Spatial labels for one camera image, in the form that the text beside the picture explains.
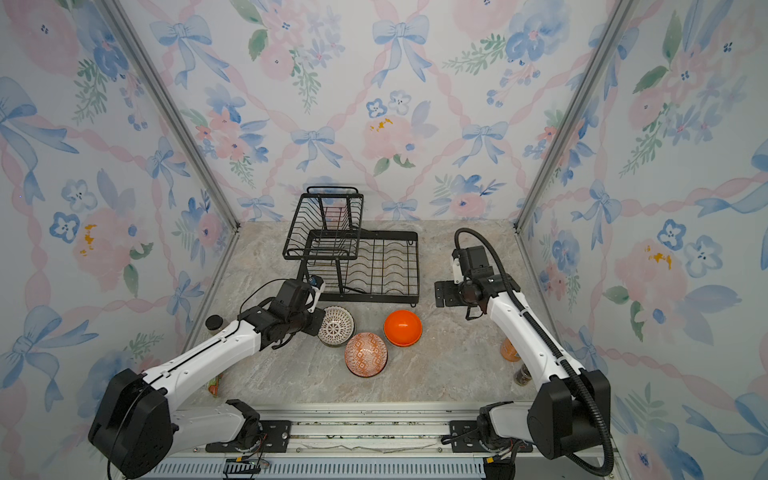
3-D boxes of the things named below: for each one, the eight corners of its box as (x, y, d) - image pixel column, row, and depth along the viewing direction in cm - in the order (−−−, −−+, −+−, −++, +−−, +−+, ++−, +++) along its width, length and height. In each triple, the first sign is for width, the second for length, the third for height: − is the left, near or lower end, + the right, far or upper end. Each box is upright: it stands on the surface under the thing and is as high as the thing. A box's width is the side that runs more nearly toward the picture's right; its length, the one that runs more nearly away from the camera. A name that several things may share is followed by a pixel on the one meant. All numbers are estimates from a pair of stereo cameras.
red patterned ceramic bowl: (345, 380, 84) (342, 372, 79) (348, 341, 91) (346, 332, 86) (387, 380, 84) (387, 372, 79) (387, 342, 91) (387, 332, 86)
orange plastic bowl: (383, 352, 90) (383, 344, 85) (383, 318, 97) (383, 309, 92) (421, 352, 90) (423, 344, 85) (419, 319, 97) (421, 309, 92)
